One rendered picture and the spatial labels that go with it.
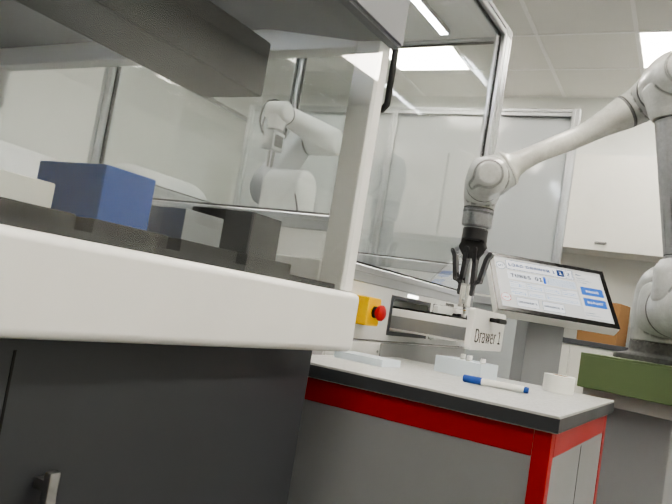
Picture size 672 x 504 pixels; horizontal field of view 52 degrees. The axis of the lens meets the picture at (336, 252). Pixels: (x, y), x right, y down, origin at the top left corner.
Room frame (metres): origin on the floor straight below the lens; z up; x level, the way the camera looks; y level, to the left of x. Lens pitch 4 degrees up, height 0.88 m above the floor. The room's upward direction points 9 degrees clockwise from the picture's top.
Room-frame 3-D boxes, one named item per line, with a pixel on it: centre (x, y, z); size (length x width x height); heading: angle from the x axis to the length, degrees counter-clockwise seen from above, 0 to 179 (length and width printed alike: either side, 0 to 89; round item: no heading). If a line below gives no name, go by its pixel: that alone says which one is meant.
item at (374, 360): (1.60, -0.11, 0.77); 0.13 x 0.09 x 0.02; 56
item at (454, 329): (2.04, -0.27, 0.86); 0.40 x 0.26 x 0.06; 60
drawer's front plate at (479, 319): (1.94, -0.45, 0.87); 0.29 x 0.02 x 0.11; 150
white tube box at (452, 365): (1.67, -0.35, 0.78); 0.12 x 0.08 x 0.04; 48
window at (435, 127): (2.10, -0.25, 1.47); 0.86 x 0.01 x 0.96; 150
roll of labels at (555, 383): (1.63, -0.56, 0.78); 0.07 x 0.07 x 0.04
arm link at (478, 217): (2.04, -0.40, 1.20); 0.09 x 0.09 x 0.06
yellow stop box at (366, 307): (1.76, -0.10, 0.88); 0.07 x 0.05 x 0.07; 150
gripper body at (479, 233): (2.04, -0.40, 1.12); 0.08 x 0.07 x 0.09; 60
